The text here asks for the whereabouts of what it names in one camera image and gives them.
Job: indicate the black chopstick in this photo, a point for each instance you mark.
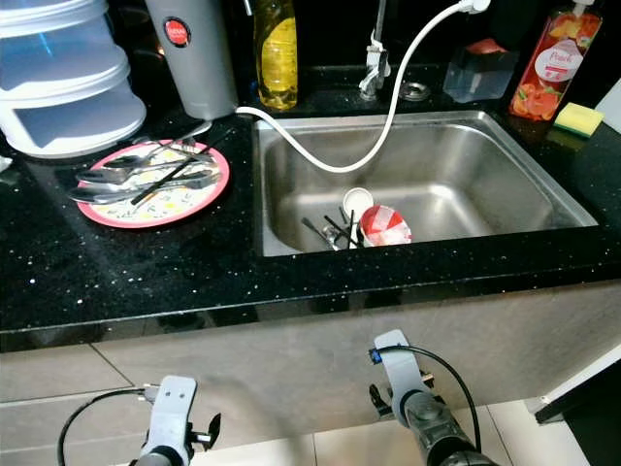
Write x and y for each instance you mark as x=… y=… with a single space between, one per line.
x=342 y=227
x=352 y=225
x=182 y=167

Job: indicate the black side unit white trim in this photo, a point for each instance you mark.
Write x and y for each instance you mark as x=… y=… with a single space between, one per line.
x=592 y=427

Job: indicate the pink floral plate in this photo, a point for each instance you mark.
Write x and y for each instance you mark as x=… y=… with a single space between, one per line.
x=184 y=210

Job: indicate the stainless steel sink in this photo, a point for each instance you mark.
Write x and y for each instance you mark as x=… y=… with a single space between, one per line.
x=456 y=175

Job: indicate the metal spoon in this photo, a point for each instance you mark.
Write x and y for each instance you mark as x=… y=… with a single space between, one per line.
x=95 y=176
x=89 y=194

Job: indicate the round metal counter fitting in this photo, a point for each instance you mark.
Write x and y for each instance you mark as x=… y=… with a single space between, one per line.
x=415 y=92

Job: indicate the chrome faucet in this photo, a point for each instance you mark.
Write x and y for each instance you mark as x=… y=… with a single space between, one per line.
x=375 y=70

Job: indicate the crumpled white tissue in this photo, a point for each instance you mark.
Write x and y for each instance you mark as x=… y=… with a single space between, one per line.
x=6 y=164

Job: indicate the yellow green sponge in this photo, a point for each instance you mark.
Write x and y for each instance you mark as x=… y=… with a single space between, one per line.
x=579 y=120

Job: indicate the white tiered plastic container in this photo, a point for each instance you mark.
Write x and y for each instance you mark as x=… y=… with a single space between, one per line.
x=68 y=107

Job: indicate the yellow dish soap bottle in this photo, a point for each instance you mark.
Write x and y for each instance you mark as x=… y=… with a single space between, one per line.
x=277 y=58

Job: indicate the grey cylinder red label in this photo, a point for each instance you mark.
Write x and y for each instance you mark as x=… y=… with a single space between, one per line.
x=194 y=68

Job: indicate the small red scouring pad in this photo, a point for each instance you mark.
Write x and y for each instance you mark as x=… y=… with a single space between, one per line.
x=487 y=46

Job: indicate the red peach soap bottle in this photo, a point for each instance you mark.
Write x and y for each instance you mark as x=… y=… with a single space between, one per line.
x=553 y=68

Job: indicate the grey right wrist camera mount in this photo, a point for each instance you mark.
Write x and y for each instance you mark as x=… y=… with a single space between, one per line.
x=398 y=367

